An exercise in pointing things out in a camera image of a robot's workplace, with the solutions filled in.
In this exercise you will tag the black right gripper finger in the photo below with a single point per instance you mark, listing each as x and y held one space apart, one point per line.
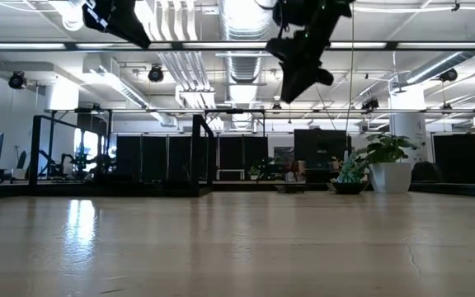
293 82
318 76

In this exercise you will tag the green plant in white pot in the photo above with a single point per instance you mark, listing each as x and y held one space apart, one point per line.
390 177

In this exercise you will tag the black metal table frame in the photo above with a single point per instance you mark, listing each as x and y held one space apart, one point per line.
460 190

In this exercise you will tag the wide black partition panels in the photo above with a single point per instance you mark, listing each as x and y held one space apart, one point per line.
456 156

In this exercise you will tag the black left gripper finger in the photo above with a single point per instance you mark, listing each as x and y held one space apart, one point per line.
138 31
124 31

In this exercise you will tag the row of black partition panels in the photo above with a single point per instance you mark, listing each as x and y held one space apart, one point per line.
159 156

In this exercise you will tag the black office chair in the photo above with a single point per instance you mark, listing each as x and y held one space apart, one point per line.
425 171

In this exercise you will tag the small reddish plant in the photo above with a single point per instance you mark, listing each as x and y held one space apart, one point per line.
295 171

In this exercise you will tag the white round column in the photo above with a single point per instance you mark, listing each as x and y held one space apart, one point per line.
406 123

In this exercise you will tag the small succulent in dark bowl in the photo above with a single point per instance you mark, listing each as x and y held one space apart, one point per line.
346 187

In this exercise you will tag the black ceiling spotlight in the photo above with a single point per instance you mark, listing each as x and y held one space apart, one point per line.
370 104
17 81
448 75
155 75

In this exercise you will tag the distant black robot station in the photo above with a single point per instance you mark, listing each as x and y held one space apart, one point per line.
81 163

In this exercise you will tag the small distant green plant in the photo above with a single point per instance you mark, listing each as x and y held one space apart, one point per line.
262 170

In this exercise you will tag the tall black partition panel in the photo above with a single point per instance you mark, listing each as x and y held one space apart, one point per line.
320 152

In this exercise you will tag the black overhead light bar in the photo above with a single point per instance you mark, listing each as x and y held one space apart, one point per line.
390 45

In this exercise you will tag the large round ventilation duct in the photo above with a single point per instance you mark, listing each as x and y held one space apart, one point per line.
243 24

